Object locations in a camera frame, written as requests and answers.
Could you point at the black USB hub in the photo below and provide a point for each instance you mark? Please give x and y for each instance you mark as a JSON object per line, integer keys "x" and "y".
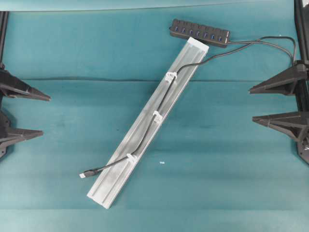
{"x": 205, "y": 34}

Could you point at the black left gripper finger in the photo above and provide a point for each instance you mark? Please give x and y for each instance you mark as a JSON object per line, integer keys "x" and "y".
{"x": 10, "y": 136}
{"x": 12, "y": 87}

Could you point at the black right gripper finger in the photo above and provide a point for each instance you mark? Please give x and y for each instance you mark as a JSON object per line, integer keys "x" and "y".
{"x": 293, "y": 124}
{"x": 282, "y": 83}

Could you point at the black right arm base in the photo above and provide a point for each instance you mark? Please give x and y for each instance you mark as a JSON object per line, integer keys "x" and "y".
{"x": 302, "y": 143}

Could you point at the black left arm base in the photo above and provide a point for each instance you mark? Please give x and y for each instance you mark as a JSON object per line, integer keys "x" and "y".
{"x": 3, "y": 149}

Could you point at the aluminium rail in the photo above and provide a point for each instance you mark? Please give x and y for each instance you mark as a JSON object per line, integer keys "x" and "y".
{"x": 129, "y": 152}

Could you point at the black frame rail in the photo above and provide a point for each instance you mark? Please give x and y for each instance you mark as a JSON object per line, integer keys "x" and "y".
{"x": 301, "y": 12}

